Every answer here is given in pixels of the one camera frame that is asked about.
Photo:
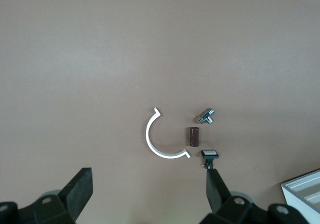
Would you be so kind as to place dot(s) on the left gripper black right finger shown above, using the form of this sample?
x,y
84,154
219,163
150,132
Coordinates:
x,y
217,194

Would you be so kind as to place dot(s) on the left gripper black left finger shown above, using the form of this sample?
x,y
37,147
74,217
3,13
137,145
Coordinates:
x,y
75,191

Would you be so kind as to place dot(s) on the white square push button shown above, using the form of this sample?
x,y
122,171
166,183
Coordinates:
x,y
210,154

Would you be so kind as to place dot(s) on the white drawer cabinet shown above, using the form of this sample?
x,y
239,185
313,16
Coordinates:
x,y
295,196

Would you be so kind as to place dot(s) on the dark brown cylinder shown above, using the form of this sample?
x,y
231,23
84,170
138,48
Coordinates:
x,y
193,136

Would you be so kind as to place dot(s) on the silver metal fitting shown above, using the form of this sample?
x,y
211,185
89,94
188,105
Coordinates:
x,y
205,115

